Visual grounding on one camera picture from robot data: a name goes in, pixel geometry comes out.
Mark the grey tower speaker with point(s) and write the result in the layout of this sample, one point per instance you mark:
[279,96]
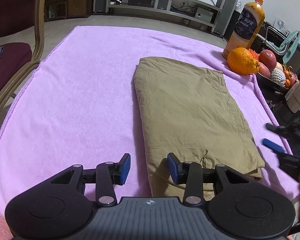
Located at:
[223,17]

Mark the orange juice bottle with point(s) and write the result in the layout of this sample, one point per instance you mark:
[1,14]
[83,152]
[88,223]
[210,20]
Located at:
[246,27]

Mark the office swivel chair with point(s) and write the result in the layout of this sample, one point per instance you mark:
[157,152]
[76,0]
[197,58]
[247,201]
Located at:
[288,46]

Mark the large orange fruit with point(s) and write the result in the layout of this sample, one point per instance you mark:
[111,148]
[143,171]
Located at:
[241,61]

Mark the pale peach fruit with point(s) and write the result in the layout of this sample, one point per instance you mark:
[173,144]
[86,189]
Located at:
[279,66]

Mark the khaki pants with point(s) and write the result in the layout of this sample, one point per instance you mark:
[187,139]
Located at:
[188,111]

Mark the upper red apple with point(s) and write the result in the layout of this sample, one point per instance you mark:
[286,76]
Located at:
[268,58]

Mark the grey tv stand shelf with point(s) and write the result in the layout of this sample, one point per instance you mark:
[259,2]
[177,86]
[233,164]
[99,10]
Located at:
[194,13]

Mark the pink purple towel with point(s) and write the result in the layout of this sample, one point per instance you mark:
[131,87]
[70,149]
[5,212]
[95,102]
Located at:
[80,107]

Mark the maroon gold chair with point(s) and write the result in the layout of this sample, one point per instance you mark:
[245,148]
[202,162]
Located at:
[18,59]

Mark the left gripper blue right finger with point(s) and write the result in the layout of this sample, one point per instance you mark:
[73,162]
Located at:
[190,174]

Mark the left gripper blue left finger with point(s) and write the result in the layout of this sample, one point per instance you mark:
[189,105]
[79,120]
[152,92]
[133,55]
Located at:
[109,174]

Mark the lower red apple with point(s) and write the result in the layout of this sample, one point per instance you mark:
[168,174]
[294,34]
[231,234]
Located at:
[263,70]

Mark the black fruit tray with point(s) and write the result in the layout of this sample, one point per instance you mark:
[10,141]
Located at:
[269,85]

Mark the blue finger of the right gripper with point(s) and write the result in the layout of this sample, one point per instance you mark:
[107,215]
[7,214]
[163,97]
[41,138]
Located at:
[272,146]
[279,130]

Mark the white net wrapped fruit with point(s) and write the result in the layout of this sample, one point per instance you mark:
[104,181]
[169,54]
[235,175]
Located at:
[277,75]

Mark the red apple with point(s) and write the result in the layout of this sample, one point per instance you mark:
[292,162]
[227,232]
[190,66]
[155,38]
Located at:
[263,70]
[268,58]

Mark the orange net wrapped fruit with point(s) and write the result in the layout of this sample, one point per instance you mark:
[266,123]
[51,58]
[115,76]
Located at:
[254,54]

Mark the small tangerine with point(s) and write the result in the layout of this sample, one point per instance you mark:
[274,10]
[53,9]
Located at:
[287,74]
[287,83]

